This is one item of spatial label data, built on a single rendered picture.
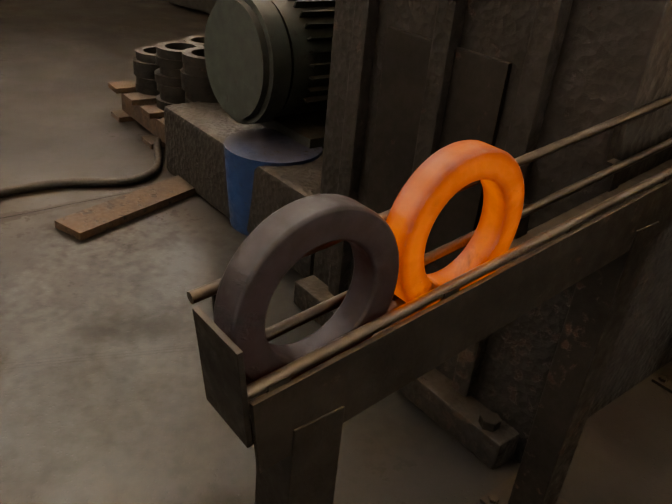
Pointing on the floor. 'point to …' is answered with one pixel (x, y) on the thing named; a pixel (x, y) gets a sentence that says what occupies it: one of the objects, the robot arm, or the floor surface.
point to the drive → (257, 101)
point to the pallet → (163, 84)
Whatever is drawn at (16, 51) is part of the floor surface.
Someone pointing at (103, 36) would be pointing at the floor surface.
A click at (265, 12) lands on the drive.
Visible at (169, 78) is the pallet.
